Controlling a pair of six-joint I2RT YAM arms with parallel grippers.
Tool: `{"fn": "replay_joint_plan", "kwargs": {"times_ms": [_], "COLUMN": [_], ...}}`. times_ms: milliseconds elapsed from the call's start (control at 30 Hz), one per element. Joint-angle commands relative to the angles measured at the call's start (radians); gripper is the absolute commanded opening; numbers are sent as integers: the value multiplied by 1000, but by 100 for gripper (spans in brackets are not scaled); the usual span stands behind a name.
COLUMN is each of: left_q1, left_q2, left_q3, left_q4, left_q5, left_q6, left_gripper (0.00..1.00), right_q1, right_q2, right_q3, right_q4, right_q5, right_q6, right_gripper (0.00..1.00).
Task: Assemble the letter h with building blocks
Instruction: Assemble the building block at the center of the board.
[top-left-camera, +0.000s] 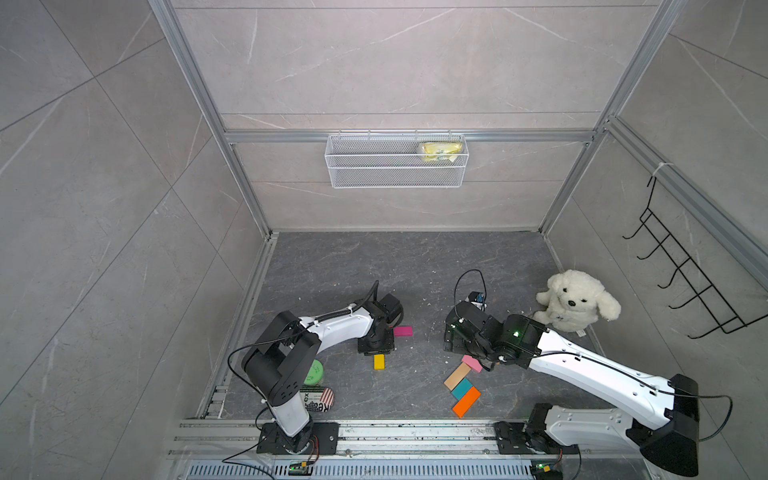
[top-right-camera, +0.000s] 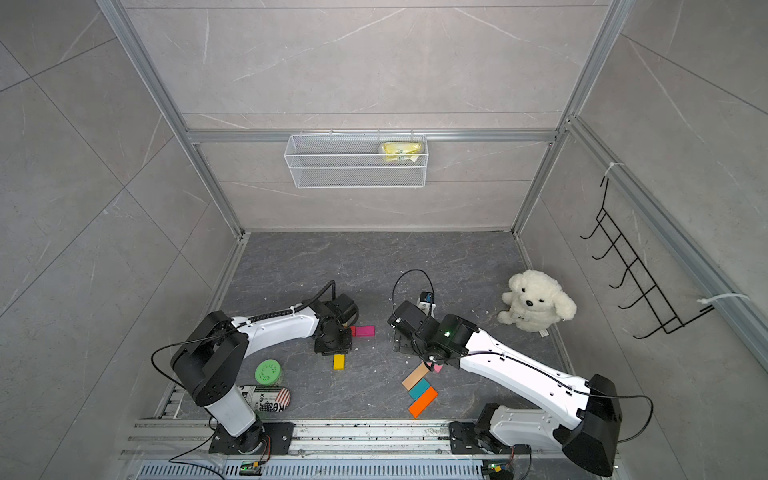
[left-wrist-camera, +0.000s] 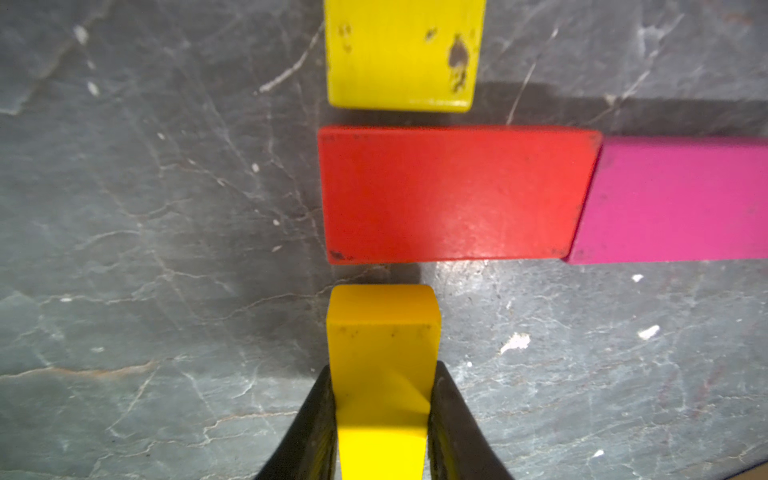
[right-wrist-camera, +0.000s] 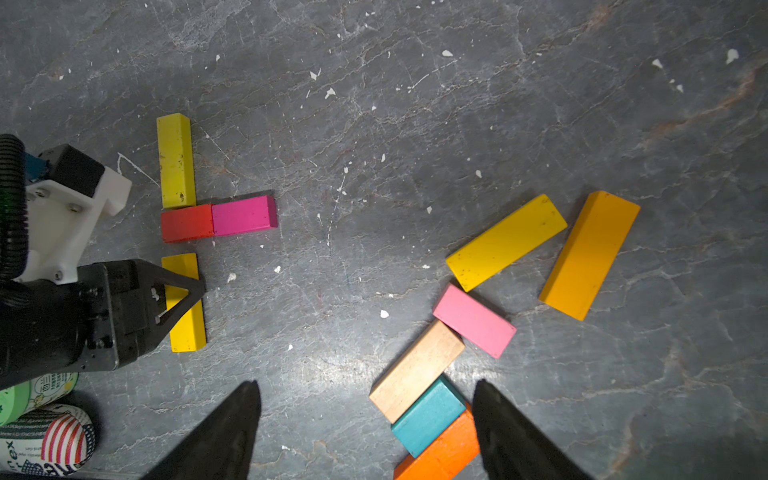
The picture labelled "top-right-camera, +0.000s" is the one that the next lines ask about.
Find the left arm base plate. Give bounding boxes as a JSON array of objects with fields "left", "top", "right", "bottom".
[{"left": 208, "top": 421, "right": 295, "bottom": 455}]

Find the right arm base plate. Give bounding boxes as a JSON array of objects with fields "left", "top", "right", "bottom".
[{"left": 448, "top": 421, "right": 531, "bottom": 455}]

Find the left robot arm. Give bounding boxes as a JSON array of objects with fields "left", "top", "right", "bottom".
[{"left": 150, "top": 280, "right": 359, "bottom": 457}]

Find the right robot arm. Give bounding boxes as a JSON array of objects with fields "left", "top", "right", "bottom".
[{"left": 388, "top": 289, "right": 625, "bottom": 477}]

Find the teal block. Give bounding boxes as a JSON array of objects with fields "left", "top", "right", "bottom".
[{"left": 408, "top": 378, "right": 431, "bottom": 401}]

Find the tan wooden block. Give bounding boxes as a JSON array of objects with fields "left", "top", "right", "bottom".
[{"left": 402, "top": 363, "right": 429, "bottom": 391}]

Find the black wall hook rack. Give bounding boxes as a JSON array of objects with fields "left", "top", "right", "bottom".
[{"left": 579, "top": 177, "right": 715, "bottom": 340}]

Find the white plush dog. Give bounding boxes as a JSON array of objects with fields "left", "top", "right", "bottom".
[{"left": 497, "top": 270, "right": 577, "bottom": 337}]

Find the white wire basket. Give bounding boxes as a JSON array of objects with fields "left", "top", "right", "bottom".
[{"left": 284, "top": 132, "right": 429, "bottom": 189}]

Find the yellow item in basket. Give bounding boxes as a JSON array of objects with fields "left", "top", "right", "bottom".
[{"left": 378, "top": 142, "right": 424, "bottom": 163}]

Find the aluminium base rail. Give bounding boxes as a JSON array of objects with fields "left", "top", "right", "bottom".
[{"left": 116, "top": 418, "right": 622, "bottom": 480}]

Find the orange block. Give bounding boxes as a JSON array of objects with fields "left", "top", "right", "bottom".
[{"left": 408, "top": 387, "right": 438, "bottom": 419}]

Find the printed can lying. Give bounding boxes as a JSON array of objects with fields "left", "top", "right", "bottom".
[{"left": 239, "top": 385, "right": 291, "bottom": 413}]

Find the yellow block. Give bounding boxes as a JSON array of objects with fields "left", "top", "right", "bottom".
[{"left": 333, "top": 354, "right": 346, "bottom": 371}]

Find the magenta block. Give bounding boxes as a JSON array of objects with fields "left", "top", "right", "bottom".
[{"left": 350, "top": 326, "right": 376, "bottom": 337}]

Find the green lid jar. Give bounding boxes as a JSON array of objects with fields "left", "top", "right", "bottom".
[{"left": 254, "top": 359, "right": 283, "bottom": 386}]

